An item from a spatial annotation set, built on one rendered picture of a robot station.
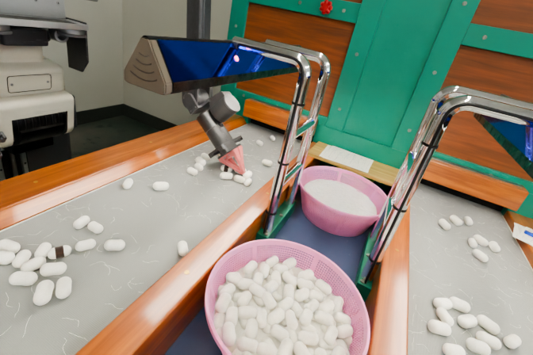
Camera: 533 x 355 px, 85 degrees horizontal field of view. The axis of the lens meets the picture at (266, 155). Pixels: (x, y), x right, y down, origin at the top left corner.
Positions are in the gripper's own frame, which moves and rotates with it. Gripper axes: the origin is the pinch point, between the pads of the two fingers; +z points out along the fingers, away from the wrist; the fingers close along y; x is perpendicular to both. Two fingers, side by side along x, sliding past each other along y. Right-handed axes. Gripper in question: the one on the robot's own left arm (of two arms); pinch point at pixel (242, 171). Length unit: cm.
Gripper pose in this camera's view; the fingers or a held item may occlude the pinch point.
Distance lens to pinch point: 83.8
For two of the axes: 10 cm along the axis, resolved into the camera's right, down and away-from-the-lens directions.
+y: 4.4, -3.1, 8.4
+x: -7.1, 4.5, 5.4
